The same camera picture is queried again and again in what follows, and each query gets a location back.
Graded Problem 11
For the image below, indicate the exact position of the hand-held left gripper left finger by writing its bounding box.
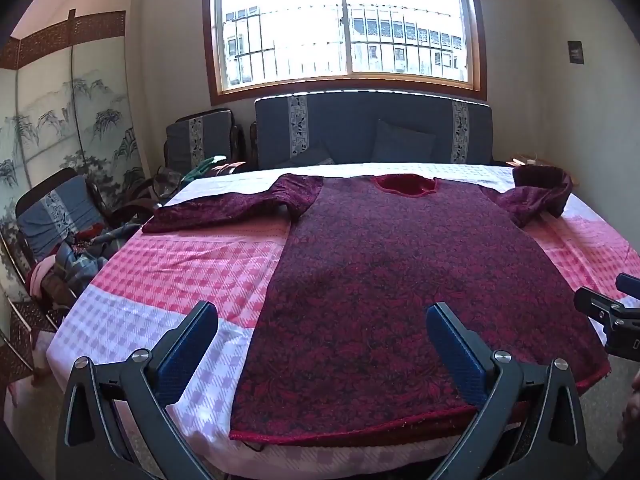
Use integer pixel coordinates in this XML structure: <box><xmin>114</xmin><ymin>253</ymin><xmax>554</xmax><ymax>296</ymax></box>
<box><xmin>56</xmin><ymin>300</ymin><xmax>236</xmax><ymax>480</ymax></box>

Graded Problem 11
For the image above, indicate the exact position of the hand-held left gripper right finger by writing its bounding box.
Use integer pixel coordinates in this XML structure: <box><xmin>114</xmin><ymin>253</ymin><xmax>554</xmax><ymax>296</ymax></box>
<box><xmin>425</xmin><ymin>301</ymin><xmax>590</xmax><ymax>480</ymax></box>

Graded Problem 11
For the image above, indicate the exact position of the dark red floral dress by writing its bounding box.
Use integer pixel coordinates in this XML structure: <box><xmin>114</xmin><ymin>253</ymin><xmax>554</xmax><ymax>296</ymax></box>
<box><xmin>141</xmin><ymin>172</ymin><xmax>612</xmax><ymax>447</ymax></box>

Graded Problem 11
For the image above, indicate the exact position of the pile of mixed clothes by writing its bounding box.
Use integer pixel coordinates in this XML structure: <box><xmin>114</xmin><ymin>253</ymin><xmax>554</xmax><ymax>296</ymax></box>
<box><xmin>27</xmin><ymin>222</ymin><xmax>143</xmax><ymax>306</ymax></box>

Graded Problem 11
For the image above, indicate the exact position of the person's right hand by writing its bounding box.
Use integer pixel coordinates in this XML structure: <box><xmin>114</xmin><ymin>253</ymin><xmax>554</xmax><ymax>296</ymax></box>
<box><xmin>617</xmin><ymin>370</ymin><xmax>640</xmax><ymax>445</ymax></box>

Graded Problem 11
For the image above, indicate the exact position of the pink white checkered bedsheet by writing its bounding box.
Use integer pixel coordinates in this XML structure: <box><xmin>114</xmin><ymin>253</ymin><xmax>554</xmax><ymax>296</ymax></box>
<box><xmin>46</xmin><ymin>161</ymin><xmax>640</xmax><ymax>478</ymax></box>

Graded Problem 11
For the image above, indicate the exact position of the round wooden side table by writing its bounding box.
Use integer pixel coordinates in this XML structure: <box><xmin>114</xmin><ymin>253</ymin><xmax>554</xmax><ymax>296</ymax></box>
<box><xmin>506</xmin><ymin>152</ymin><xmax>581</xmax><ymax>186</ymax></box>

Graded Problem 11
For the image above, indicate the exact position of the green cloth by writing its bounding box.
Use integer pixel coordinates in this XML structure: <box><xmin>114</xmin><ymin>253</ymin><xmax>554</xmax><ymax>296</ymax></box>
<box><xmin>181</xmin><ymin>156</ymin><xmax>227</xmax><ymax>182</ymax></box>

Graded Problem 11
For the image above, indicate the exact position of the dark chair with blue cushion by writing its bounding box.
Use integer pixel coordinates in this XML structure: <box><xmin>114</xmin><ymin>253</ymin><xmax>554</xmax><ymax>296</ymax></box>
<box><xmin>15</xmin><ymin>167</ymin><xmax>151</xmax><ymax>311</ymax></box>

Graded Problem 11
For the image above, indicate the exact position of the wooden armchair with blue cushion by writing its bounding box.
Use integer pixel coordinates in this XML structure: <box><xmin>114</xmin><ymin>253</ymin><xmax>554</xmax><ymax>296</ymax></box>
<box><xmin>163</xmin><ymin>109</ymin><xmax>248</xmax><ymax>176</ymax></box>

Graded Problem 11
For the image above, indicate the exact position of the plain blue pillow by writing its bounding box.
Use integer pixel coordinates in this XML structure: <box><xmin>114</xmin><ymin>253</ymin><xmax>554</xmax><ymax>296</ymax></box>
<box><xmin>371</xmin><ymin>119</ymin><xmax>437</xmax><ymax>165</ymax></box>

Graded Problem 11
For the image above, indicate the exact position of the blue pillow with patterned band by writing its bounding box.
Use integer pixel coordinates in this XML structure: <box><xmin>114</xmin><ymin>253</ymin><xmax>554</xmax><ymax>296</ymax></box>
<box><xmin>290</xmin><ymin>142</ymin><xmax>336</xmax><ymax>167</ymax></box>

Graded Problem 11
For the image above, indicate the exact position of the blue patterned sofa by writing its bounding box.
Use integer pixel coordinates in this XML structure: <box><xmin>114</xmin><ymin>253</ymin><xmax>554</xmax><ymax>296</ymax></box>
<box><xmin>248</xmin><ymin>92</ymin><xmax>496</xmax><ymax>171</ymax></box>

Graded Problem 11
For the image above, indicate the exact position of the painted folding screen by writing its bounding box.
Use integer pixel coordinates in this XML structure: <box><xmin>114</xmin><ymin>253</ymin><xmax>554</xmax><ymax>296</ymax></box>
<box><xmin>0</xmin><ymin>9</ymin><xmax>151</xmax><ymax>401</ymax></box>

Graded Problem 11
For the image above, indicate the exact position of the wooden framed window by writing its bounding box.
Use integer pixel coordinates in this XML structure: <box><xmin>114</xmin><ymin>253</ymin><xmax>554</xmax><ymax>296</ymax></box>
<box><xmin>202</xmin><ymin>0</ymin><xmax>488</xmax><ymax>103</ymax></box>

